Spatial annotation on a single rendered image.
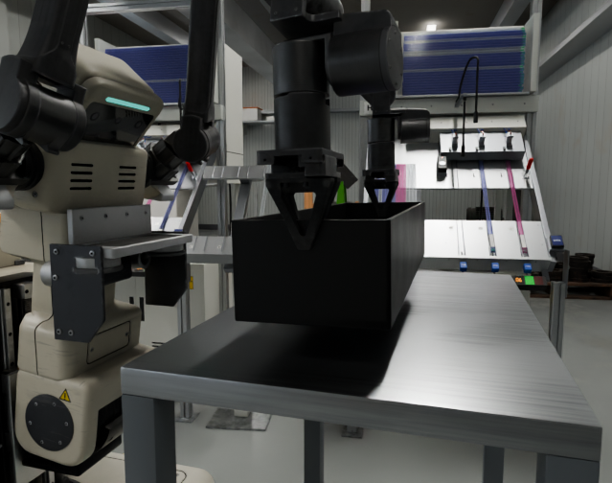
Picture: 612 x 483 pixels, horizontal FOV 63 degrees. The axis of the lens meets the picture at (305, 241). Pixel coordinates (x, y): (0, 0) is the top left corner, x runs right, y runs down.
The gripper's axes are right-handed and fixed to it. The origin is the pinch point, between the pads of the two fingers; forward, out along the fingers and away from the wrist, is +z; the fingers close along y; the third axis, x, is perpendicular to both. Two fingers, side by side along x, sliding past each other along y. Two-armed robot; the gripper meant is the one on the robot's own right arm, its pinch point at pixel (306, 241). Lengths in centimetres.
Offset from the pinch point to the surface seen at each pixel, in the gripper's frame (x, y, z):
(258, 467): 51, 105, 91
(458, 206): -22, 1011, 30
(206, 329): 16.6, 8.3, 12.6
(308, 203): 124, 425, 5
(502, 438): -18.8, -6.7, 15.8
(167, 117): 122, 172, -44
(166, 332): 119, 156, 60
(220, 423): 78, 129, 89
